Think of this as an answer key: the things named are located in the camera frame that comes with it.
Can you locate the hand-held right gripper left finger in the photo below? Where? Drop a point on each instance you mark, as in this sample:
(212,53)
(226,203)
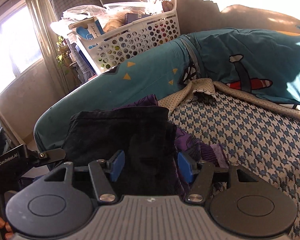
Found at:
(117,166)

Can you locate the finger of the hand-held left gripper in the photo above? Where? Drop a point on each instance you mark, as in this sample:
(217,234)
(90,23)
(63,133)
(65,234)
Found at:
(52,155)

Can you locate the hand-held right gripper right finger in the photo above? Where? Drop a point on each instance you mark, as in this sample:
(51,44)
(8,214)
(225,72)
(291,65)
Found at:
(186,166)

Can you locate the black t-shirt with red print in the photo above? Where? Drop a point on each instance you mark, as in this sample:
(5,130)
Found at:
(115,130)

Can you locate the purple cloth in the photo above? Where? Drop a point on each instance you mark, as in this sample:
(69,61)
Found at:
(205,152)

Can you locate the blue airplane print bed sheet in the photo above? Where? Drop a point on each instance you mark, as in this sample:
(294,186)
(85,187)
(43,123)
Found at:
(145,85)

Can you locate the green potted plant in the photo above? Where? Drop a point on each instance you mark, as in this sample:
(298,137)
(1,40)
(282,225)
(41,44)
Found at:
(61,55)

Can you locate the window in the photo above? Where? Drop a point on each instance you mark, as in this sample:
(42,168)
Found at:
(5,47)

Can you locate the beige curtain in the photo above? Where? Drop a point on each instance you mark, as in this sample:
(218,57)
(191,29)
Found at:
(40,30)

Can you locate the white perforated laundry basket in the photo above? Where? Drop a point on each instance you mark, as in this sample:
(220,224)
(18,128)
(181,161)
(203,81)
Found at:
(140,40)

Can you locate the blue and white box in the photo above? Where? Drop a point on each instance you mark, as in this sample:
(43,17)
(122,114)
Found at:
(90,28)

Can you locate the clear plastic bag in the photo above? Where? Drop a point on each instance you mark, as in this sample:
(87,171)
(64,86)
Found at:
(80,13)

